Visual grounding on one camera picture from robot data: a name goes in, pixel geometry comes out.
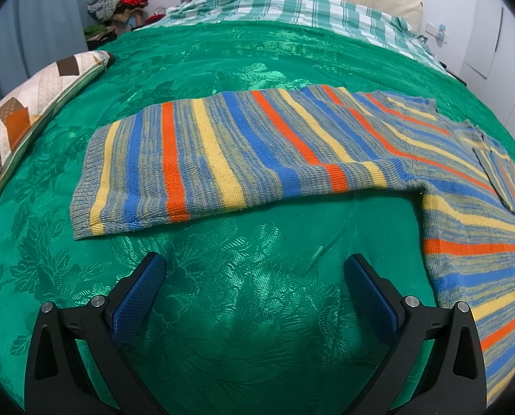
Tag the striped knitted sweater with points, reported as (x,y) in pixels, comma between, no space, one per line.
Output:
(240,151)

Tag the red cloth item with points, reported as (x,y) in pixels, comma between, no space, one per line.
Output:
(134,0)

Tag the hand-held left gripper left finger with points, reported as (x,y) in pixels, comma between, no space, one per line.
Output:
(136,302)

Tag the pile of mixed clothes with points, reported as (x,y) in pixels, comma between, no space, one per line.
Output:
(119,26)

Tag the green plaid bed sheet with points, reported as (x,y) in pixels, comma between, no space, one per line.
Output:
(305,8)

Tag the wall socket with blue plug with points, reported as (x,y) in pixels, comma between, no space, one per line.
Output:
(439,33)

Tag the white wardrobe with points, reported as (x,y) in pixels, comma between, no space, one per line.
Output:
(503,65)

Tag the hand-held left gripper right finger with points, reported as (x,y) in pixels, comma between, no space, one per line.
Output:
(372,302)

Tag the blue-grey curtain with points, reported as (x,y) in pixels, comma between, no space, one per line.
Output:
(46,17)

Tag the green floral bedspread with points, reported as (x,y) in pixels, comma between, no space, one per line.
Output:
(240,289)

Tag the grey knitted cloth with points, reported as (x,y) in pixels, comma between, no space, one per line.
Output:
(106,0)

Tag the cream brown patterned cushion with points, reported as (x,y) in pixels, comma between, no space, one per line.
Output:
(33,99)

